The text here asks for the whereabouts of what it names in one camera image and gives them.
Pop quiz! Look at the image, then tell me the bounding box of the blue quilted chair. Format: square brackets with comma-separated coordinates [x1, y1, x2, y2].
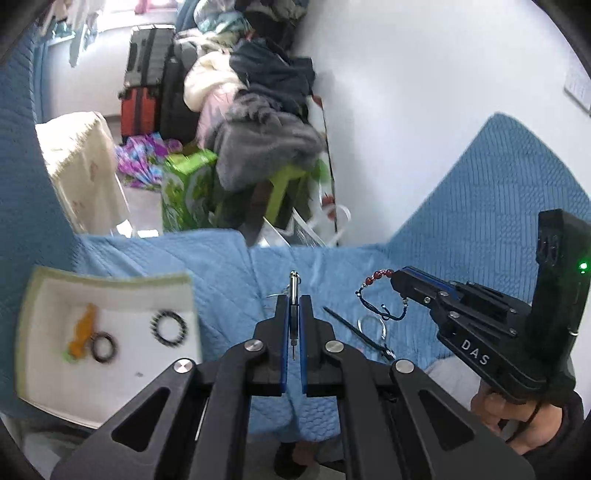
[249, 112, 591, 407]
[0, 21, 298, 444]

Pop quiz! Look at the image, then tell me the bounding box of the red suitcase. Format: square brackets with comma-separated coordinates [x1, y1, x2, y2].
[119, 85, 163, 145]

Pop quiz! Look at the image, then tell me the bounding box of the brown ring hair tie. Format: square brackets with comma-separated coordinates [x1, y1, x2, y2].
[89, 332, 119, 364]

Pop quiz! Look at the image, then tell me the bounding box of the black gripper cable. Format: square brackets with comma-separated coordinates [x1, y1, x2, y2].
[505, 396, 546, 447]

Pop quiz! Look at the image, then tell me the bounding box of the green plastic stool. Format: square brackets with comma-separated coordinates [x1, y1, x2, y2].
[256, 161, 320, 234]

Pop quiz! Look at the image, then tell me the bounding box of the dark navy jacket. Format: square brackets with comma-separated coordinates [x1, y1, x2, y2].
[228, 41, 318, 121]

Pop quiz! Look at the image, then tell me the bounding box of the colourful printed cloth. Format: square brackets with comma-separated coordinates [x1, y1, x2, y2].
[114, 132, 186, 191]

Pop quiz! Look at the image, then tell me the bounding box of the floral printed board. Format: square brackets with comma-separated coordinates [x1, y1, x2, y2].
[305, 88, 343, 246]

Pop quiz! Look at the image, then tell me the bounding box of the cream duvet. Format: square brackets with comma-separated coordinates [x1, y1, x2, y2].
[183, 50, 246, 112]

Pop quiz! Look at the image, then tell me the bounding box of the grey hard suitcase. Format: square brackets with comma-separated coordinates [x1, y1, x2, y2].
[124, 25, 177, 89]

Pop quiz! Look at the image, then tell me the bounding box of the grey fleece garment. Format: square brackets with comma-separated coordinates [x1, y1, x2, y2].
[204, 98, 327, 191]

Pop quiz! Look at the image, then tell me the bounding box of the white wall switch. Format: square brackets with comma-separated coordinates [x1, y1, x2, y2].
[564, 59, 591, 114]

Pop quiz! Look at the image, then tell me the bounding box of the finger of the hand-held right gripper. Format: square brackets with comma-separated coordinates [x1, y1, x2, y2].
[392, 271, 463, 334]
[402, 266, 533, 320]

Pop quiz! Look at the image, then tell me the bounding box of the silver metal keychain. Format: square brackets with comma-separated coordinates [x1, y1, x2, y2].
[264, 271, 304, 361]

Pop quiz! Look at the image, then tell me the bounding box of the person's right forearm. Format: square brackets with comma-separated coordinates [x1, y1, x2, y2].
[521, 391, 588, 480]

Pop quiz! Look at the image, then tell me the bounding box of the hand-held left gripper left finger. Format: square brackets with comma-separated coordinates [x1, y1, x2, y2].
[50, 294, 296, 480]

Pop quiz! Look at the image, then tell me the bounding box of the green printed carton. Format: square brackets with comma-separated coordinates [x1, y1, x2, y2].
[159, 148, 221, 234]

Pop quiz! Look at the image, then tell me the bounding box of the red bead bracelet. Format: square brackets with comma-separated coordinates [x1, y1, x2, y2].
[355, 268, 410, 322]

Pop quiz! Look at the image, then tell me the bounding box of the silver ring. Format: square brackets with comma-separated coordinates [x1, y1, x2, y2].
[358, 315, 388, 343]

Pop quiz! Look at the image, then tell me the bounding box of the white plastic bag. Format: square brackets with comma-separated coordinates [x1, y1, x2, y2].
[262, 204, 352, 248]

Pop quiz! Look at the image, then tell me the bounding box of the person's right hand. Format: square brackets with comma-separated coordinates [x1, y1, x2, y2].
[471, 382, 568, 456]

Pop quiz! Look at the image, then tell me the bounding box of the orange hair clip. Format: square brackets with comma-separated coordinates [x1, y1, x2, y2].
[65, 304, 100, 358]

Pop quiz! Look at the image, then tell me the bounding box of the person's right leg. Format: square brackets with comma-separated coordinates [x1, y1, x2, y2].
[422, 355, 486, 404]

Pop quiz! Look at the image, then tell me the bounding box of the cream cloth covered table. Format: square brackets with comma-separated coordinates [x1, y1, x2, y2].
[35, 111, 133, 237]

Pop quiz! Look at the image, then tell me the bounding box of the black suitcase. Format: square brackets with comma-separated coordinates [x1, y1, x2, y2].
[158, 41, 205, 145]

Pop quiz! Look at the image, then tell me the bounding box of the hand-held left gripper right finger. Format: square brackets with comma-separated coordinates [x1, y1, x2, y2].
[298, 294, 537, 480]

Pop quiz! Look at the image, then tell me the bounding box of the black spiral hair tie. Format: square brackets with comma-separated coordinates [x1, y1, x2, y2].
[148, 309, 190, 345]

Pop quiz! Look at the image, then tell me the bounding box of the white shallow cardboard box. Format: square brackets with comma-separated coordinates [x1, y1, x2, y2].
[16, 266, 205, 430]

